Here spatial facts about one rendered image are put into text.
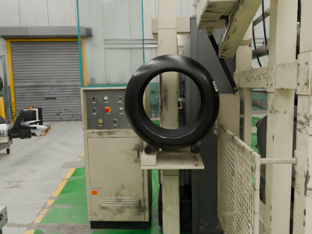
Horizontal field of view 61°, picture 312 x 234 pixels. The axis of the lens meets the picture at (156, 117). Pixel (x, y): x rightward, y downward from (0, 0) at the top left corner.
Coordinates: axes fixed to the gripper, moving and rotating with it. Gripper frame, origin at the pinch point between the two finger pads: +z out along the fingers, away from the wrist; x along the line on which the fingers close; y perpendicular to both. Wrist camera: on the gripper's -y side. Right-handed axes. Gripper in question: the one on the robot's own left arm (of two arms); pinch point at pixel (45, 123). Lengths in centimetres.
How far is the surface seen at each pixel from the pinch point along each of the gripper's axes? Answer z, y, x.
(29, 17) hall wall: 115, -151, -964
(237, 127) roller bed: 113, 2, 47
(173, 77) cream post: 83, -28, 13
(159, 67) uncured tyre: 55, -36, 38
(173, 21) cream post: 83, -66, 8
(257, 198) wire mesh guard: 58, 9, 108
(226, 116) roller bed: 107, -5, 42
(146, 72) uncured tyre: 49, -33, 34
